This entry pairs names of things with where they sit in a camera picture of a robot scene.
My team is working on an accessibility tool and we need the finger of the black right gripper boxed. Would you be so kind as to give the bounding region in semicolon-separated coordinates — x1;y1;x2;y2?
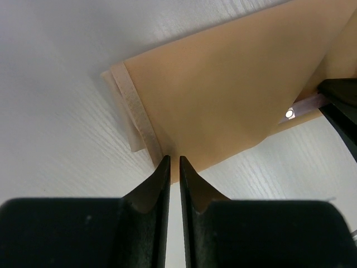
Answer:
317;78;356;159

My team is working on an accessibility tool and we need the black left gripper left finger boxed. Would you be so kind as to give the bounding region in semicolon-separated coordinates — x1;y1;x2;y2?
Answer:
1;156;171;267

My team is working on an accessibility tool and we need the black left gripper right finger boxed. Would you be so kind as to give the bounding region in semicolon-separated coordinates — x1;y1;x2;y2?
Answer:
180;156;354;267

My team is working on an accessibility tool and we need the peach cloth napkin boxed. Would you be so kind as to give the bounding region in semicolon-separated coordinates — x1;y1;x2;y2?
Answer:
102;1;356;183

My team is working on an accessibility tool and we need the pink-handled table knife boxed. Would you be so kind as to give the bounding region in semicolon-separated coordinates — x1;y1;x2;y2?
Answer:
279;94;330;124

